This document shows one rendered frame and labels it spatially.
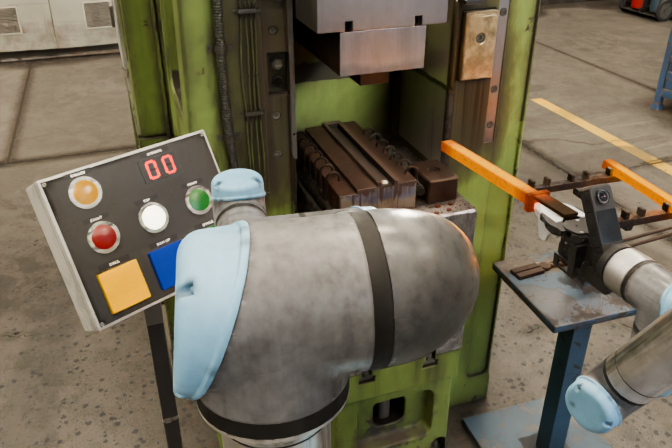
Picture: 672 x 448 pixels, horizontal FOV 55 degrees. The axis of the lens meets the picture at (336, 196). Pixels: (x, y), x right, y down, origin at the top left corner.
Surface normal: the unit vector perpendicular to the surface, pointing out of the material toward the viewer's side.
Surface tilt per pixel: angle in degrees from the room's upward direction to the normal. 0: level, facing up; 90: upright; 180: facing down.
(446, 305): 75
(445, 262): 51
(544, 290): 0
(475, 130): 90
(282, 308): 59
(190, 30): 90
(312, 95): 90
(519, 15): 90
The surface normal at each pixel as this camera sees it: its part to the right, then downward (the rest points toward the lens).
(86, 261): 0.61, -0.15
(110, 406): 0.00, -0.88
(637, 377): -0.74, 0.35
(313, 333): 0.21, 0.26
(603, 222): 0.32, -0.15
